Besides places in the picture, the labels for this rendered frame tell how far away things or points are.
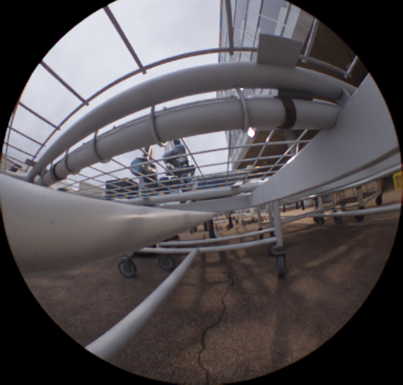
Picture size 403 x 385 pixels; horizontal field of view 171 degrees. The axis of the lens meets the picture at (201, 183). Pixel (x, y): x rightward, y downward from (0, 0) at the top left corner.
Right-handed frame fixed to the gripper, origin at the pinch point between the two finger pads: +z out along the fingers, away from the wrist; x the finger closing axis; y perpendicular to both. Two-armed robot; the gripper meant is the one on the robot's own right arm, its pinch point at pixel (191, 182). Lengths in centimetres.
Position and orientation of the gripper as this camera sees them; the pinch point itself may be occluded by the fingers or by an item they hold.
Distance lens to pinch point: 106.3
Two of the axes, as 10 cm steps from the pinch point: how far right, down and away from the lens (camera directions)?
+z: 3.2, 9.3, -2.0
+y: 0.8, -2.4, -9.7
